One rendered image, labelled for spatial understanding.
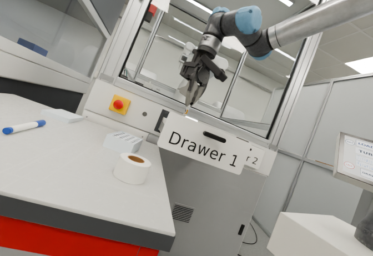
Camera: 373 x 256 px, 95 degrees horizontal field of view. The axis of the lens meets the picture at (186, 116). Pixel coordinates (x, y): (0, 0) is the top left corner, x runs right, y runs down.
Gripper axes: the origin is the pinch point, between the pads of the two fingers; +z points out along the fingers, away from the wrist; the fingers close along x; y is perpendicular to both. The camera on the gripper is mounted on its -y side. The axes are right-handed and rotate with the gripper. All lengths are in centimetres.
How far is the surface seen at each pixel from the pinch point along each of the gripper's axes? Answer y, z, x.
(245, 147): -20.3, 6.9, -9.5
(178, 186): 8.3, 38.4, -27.7
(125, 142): 4.4, 18.5, 16.1
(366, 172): -59, -3, -69
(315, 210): -58, 41, -181
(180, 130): -5.7, 9.3, 7.1
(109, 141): 7.8, 19.9, 18.8
